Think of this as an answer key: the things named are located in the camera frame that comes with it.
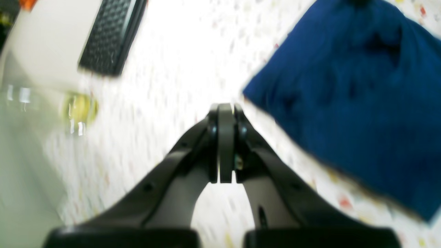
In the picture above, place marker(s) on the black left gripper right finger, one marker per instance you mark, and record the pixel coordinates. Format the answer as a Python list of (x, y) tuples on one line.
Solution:
[(287, 212)]

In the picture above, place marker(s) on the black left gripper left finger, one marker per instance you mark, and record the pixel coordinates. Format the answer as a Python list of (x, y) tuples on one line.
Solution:
[(157, 212)]

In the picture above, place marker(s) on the dark blue t-shirt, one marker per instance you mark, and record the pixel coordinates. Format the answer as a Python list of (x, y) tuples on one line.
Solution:
[(357, 85)]

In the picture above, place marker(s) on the clear glass jar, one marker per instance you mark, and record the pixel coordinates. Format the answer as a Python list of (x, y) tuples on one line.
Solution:
[(77, 111)]

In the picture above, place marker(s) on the terrazzo patterned tablecloth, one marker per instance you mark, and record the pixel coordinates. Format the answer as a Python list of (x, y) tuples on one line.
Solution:
[(187, 55)]

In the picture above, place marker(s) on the black computer keyboard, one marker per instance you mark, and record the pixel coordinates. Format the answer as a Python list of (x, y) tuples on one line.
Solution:
[(111, 36)]

